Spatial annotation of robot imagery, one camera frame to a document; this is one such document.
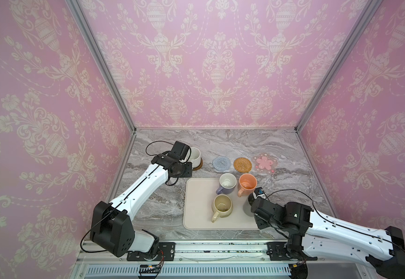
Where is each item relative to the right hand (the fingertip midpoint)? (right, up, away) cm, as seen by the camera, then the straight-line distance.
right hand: (257, 215), depth 75 cm
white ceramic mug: (-28, +24, +22) cm, 43 cm away
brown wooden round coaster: (-26, +18, +26) cm, 41 cm away
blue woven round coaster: (-13, +20, +27) cm, 36 cm away
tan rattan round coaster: (-1, +19, +27) cm, 34 cm away
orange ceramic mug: (0, +11, +17) cm, 20 cm away
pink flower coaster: (+13, +20, +28) cm, 37 cm away
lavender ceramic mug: (-11, +11, +17) cm, 23 cm away
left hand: (-30, +18, +8) cm, 36 cm away
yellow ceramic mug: (-14, +1, +11) cm, 18 cm away
